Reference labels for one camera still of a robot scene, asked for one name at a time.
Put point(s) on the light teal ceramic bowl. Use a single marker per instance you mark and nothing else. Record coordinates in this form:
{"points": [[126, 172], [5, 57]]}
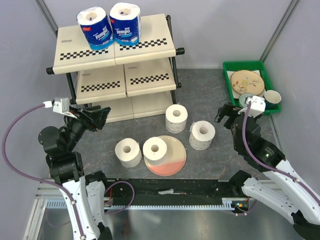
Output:
{"points": [[243, 98]]}

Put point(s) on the dark teal mug white inside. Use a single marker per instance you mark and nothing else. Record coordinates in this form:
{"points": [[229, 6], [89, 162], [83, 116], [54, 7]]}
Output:
{"points": [[272, 99]]}

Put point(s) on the blue paper towel roll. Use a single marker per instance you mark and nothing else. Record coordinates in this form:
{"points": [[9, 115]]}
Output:
{"points": [[125, 21]]}

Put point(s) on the white roll with pink core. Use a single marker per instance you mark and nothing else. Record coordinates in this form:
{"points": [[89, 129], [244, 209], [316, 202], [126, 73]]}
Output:
{"points": [[201, 135]]}

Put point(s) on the beige and pink plate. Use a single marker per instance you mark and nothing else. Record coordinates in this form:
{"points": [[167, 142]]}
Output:
{"points": [[176, 158]]}

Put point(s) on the beige plate with bird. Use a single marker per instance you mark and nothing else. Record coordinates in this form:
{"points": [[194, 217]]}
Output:
{"points": [[247, 82]]}

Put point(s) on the plain white roll on plate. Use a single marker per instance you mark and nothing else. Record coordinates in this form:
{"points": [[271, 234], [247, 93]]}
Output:
{"points": [[155, 151]]}

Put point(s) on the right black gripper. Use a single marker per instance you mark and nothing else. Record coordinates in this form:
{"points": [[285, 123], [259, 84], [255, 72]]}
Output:
{"points": [[226, 108]]}

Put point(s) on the beige three-tier shelf rack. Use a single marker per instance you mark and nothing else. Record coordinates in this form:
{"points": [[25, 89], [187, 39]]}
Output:
{"points": [[134, 81]]}

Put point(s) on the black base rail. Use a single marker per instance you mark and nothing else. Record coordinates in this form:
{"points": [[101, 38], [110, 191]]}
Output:
{"points": [[171, 192]]}

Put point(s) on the plain white roll on table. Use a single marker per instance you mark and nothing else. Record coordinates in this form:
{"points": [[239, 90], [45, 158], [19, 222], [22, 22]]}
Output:
{"points": [[128, 152]]}

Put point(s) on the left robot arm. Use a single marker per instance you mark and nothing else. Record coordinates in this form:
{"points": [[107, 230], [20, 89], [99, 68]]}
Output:
{"points": [[83, 194]]}

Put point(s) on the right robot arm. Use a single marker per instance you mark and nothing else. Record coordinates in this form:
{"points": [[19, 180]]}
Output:
{"points": [[299, 203]]}

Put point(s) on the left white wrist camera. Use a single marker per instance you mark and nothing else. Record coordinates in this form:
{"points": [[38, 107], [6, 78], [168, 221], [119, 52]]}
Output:
{"points": [[61, 106]]}

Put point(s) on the green plastic bin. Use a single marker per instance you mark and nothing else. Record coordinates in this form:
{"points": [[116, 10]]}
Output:
{"points": [[229, 67]]}

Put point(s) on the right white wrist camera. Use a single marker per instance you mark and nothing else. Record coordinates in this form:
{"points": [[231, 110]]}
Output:
{"points": [[255, 105]]}

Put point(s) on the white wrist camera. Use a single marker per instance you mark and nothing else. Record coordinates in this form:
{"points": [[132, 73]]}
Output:
{"points": [[61, 106], [255, 105]]}

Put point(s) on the white roll with dotted print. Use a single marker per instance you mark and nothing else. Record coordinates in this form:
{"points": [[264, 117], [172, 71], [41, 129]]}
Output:
{"points": [[176, 116]]}

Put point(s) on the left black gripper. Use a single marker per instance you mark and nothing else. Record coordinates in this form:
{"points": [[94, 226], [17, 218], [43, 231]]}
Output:
{"points": [[93, 117]]}

